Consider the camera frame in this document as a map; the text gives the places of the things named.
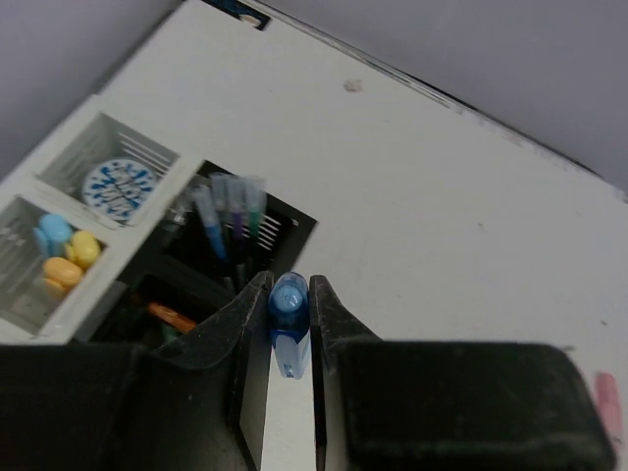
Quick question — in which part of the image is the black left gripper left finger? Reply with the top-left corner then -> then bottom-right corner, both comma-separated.
100,271 -> 274,470

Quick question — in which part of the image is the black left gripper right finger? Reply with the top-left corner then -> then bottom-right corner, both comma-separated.
309,275 -> 616,470

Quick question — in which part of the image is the blue correction tape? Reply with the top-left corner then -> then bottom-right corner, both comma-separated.
267,272 -> 310,380

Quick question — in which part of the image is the orange cap highlighter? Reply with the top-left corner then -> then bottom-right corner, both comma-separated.
42,257 -> 84,300

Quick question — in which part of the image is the yellow cap highlighter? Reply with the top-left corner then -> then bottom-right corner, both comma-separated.
65,231 -> 102,271

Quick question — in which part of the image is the blue ink pen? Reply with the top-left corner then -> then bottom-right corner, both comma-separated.
192,185 -> 228,263

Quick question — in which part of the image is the purple ink pen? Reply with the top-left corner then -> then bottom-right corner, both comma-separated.
227,176 -> 244,240

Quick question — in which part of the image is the black ink pen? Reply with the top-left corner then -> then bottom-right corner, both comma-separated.
210,173 -> 234,246

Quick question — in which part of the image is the green ink pen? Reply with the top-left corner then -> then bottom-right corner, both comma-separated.
244,177 -> 266,238

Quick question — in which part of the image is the blue cap highlighter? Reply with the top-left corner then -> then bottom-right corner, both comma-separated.
33,213 -> 73,258

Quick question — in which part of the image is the white blue round jar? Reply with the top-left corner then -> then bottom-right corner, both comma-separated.
81,157 -> 158,223

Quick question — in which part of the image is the green correction tape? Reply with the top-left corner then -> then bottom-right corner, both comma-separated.
161,325 -> 181,345

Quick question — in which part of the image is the black slotted organizer box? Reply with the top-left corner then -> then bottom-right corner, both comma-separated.
73,195 -> 317,348

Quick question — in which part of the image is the white compartment tray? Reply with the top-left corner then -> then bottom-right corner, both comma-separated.
1,95 -> 202,344

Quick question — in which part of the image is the pink correction tape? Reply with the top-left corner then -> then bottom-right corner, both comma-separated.
595,372 -> 624,451

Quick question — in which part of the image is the left dark table label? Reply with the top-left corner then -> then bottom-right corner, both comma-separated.
203,0 -> 271,30

